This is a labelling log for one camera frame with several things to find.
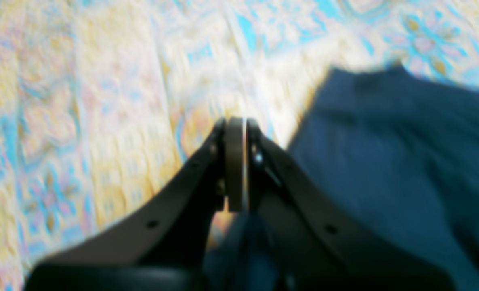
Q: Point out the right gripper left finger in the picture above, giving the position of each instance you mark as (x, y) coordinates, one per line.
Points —
(161, 246)

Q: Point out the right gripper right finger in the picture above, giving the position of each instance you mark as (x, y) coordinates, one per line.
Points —
(318, 246)

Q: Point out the dark navy t-shirt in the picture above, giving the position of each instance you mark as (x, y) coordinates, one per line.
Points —
(400, 155)

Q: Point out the colourful patterned tablecloth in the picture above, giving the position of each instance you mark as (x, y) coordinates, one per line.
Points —
(102, 100)

